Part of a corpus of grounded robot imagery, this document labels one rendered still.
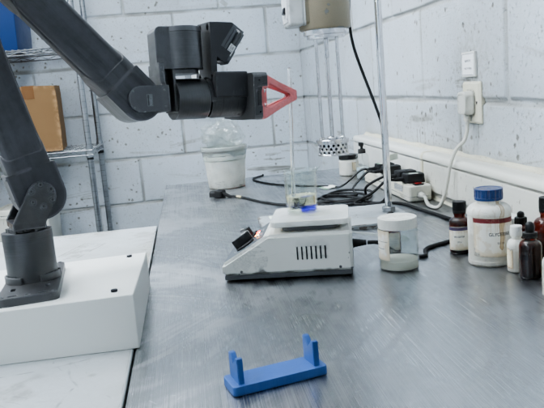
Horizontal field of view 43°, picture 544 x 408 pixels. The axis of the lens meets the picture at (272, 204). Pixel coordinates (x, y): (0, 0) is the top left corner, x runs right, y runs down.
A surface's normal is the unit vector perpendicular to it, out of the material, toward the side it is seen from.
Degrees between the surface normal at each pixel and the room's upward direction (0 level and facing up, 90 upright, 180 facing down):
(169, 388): 0
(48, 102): 91
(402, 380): 0
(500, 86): 90
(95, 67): 81
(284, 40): 90
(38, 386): 0
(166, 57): 87
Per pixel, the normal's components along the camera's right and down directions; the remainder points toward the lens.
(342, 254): -0.10, 0.18
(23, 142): 0.43, -0.13
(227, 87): 0.50, 0.11
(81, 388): -0.08, -0.98
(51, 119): 0.22, 0.13
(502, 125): -0.99, 0.10
